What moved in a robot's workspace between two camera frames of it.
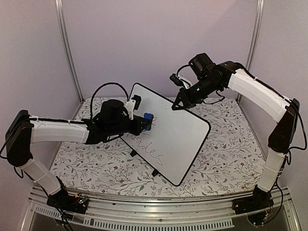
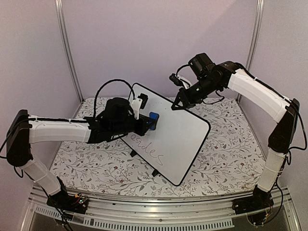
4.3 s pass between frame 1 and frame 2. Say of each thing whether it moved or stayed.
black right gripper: stayed
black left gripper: stayed
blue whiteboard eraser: moved
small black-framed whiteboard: stayed
